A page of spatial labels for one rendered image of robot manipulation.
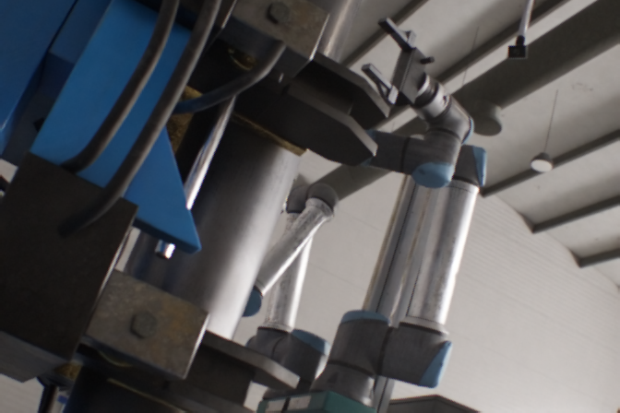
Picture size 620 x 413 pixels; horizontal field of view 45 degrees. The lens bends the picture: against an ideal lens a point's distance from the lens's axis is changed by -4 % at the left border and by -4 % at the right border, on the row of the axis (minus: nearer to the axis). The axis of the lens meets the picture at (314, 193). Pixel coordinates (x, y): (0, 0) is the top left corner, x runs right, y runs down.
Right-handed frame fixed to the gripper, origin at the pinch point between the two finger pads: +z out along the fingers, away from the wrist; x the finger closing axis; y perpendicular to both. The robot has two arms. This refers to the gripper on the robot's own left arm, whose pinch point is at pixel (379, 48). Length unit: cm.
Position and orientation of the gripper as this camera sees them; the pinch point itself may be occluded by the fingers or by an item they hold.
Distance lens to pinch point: 175.9
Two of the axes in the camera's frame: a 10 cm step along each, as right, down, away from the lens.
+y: 7.0, -0.7, -7.1
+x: -3.1, 8.6, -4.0
